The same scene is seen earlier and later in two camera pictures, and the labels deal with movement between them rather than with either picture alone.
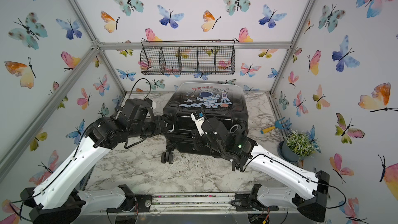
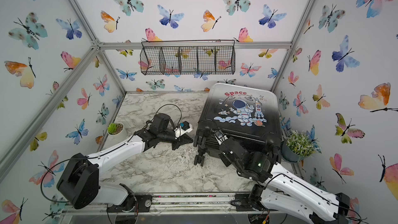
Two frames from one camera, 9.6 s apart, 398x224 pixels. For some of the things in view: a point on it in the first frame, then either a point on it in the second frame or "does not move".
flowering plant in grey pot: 296,147 does not move
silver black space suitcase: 224,100 -> 248,114
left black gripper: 161,127 -> 180,142
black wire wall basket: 203,57 does not move
